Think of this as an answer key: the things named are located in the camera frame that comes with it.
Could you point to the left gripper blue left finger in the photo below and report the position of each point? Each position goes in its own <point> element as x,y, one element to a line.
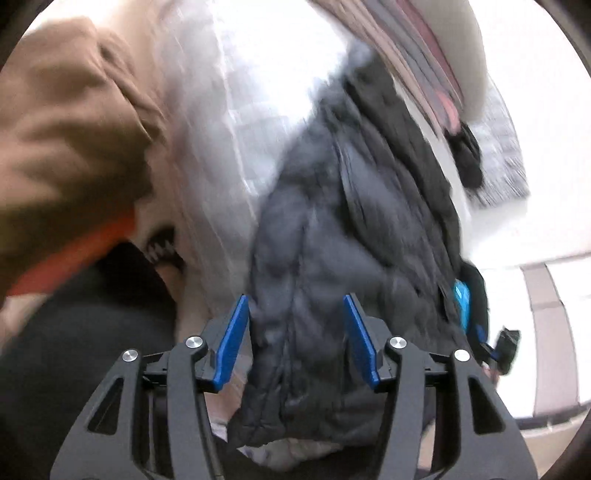
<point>115,435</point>

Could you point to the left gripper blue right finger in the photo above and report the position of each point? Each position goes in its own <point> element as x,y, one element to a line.
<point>476,436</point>

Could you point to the black puffer jacket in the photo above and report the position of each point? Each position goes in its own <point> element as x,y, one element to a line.
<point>361,207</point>

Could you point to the black clothing of operator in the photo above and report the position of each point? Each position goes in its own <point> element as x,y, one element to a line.
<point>53,365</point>

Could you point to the grey padded headboard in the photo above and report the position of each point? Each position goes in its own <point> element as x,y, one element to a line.
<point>504,177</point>

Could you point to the black garment near headboard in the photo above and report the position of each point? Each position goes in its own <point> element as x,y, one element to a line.
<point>467,156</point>

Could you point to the pink folded blanket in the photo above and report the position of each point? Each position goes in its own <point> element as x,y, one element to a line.
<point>430,66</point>

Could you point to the brown garment on floor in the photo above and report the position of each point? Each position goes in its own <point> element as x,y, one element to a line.
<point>75,129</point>

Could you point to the large grey pillow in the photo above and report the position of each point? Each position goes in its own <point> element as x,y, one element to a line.
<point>455,26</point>

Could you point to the grey-blue folded blanket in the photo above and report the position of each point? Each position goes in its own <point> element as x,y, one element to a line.
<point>383,13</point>

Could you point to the grey quilted bed mattress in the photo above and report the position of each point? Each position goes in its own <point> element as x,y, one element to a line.
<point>239,82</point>

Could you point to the beige folded blanket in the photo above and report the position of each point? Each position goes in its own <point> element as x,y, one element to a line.
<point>355,16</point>

